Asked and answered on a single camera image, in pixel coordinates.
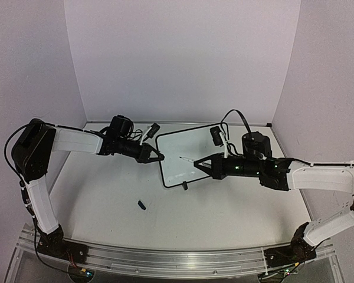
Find white whiteboard with black frame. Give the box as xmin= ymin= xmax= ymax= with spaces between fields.
xmin=156 ymin=124 xmax=221 ymax=189

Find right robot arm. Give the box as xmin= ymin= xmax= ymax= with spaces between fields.
xmin=194 ymin=127 xmax=354 ymax=267

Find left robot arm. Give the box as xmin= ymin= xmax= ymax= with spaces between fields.
xmin=7 ymin=115 xmax=164 ymax=258

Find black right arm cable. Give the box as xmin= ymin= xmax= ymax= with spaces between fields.
xmin=220 ymin=109 xmax=354 ymax=167

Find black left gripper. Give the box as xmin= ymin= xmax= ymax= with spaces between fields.
xmin=117 ymin=136 xmax=165 ymax=163

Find black left base cable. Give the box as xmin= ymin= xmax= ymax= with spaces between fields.
xmin=32 ymin=240 xmax=77 ymax=277

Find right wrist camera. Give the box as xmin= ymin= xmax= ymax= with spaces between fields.
xmin=209 ymin=126 xmax=224 ymax=146

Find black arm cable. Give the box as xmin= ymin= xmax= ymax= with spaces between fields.
xmin=4 ymin=125 xmax=45 ymax=236
xmin=220 ymin=109 xmax=354 ymax=167

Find white marker pen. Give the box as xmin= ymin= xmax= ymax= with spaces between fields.
xmin=179 ymin=156 xmax=211 ymax=167

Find blue marker cap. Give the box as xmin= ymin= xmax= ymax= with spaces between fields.
xmin=137 ymin=200 xmax=146 ymax=210

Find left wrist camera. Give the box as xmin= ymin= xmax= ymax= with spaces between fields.
xmin=140 ymin=123 xmax=160 ymax=145

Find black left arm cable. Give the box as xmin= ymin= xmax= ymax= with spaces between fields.
xmin=4 ymin=125 xmax=45 ymax=236

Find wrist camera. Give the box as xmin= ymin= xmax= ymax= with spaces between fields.
xmin=140 ymin=123 xmax=160 ymax=145
xmin=209 ymin=126 xmax=224 ymax=146

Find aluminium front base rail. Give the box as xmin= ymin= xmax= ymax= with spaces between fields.
xmin=5 ymin=226 xmax=343 ymax=282

